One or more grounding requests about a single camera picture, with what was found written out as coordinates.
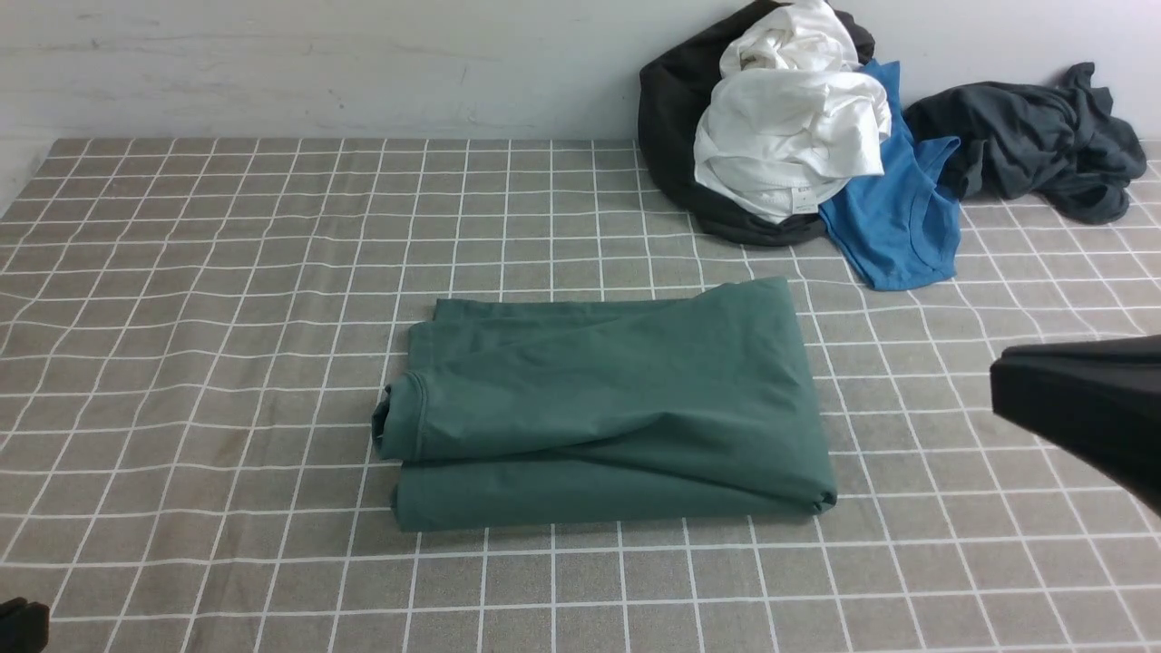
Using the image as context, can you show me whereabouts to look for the green long-sleeved shirt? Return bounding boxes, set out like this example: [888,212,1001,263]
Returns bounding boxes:
[372,278,839,532]

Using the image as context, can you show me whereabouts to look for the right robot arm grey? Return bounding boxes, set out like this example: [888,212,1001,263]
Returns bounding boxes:
[990,336,1160,514]

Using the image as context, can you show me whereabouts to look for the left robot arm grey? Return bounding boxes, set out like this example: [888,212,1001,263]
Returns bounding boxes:
[0,598,51,653]

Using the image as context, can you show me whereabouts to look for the white crumpled shirt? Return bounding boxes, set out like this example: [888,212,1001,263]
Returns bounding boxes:
[693,1,893,223]

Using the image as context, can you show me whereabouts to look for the blue shirt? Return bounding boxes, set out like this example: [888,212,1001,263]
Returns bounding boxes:
[821,60,961,292]

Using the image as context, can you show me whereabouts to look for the dark grey crumpled shirt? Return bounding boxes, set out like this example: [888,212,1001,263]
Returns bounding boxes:
[902,62,1147,227]

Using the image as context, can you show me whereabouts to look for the black garment under pile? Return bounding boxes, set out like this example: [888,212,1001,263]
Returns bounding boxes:
[639,1,875,247]

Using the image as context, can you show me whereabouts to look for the grey checked tablecloth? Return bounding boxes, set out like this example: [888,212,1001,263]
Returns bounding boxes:
[1,138,1160,652]

